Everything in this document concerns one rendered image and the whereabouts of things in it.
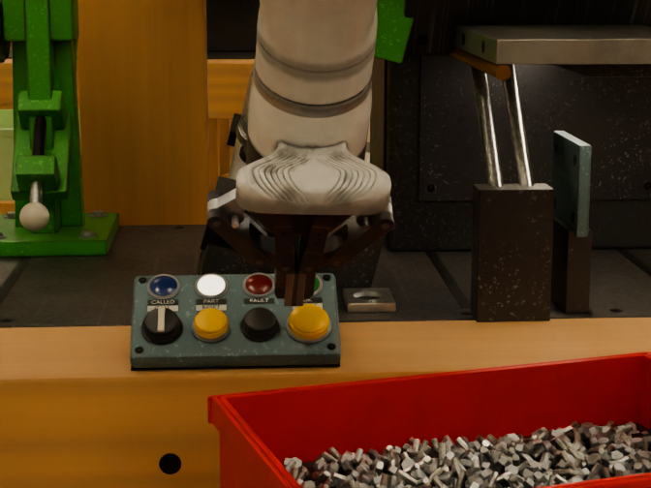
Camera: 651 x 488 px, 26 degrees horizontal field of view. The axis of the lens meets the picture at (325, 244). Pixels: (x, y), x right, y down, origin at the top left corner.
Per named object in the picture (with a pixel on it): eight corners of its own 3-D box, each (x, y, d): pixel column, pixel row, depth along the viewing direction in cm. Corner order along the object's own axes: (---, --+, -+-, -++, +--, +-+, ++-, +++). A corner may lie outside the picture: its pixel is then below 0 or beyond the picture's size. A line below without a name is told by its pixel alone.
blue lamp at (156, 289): (178, 299, 103) (177, 280, 103) (147, 299, 103) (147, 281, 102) (179, 293, 105) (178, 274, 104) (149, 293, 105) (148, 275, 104)
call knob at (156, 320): (179, 343, 100) (179, 331, 99) (142, 343, 100) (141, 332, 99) (180, 315, 102) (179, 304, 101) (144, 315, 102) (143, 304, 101)
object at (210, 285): (226, 298, 103) (226, 280, 103) (196, 299, 103) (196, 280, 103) (226, 292, 105) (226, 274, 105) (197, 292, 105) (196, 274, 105)
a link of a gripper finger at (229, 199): (252, 162, 91) (276, 180, 93) (201, 197, 94) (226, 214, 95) (253, 188, 90) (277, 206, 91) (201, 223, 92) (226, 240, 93)
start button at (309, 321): (329, 342, 101) (330, 331, 100) (289, 342, 100) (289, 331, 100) (327, 311, 103) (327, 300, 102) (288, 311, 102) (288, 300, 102)
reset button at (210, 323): (228, 341, 100) (228, 330, 99) (194, 341, 100) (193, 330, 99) (228, 315, 102) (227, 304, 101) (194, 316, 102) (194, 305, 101)
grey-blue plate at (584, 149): (591, 316, 115) (598, 144, 112) (567, 316, 115) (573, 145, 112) (565, 289, 124) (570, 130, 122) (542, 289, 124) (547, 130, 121)
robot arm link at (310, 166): (235, 216, 83) (238, 138, 78) (233, 89, 90) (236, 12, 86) (389, 218, 83) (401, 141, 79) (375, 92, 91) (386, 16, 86)
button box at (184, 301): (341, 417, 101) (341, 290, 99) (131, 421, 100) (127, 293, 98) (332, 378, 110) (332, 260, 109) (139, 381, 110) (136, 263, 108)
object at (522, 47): (712, 79, 103) (715, 38, 102) (494, 81, 102) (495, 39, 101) (583, 45, 141) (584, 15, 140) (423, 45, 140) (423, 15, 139)
